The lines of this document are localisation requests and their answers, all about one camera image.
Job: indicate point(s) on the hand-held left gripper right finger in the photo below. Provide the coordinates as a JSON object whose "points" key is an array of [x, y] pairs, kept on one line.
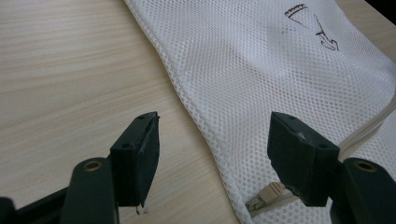
{"points": [[299, 155]]}

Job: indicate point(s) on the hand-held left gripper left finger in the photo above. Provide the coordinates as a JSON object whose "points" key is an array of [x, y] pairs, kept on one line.
{"points": [[135, 161]]}

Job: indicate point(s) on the white mesh laundry bag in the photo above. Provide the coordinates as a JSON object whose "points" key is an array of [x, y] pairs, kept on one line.
{"points": [[255, 87]]}

